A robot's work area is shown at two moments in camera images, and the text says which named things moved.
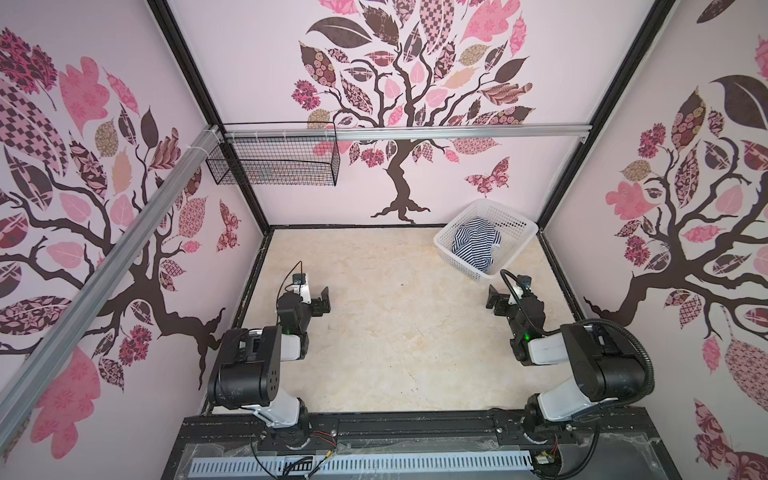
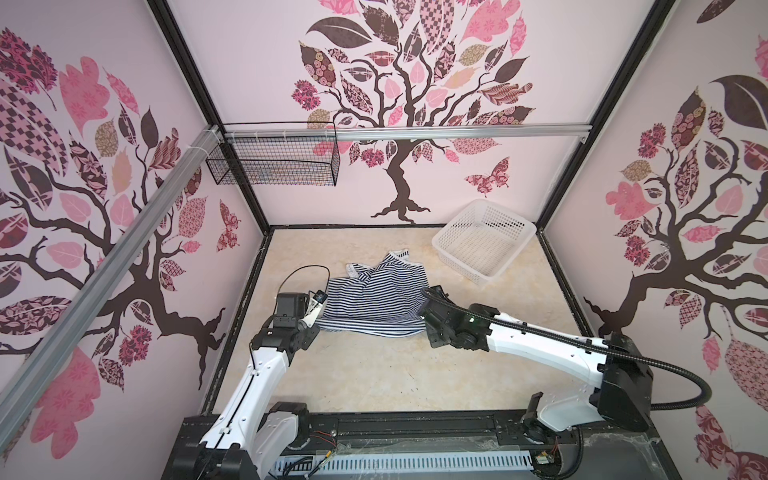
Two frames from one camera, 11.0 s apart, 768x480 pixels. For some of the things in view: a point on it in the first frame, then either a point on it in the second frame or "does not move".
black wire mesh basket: (297, 161) does not move
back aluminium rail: (408, 133) does not move
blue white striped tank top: (474, 242) to (387, 299)
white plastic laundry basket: (515, 233) does not move
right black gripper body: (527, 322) to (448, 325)
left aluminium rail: (32, 378) does not move
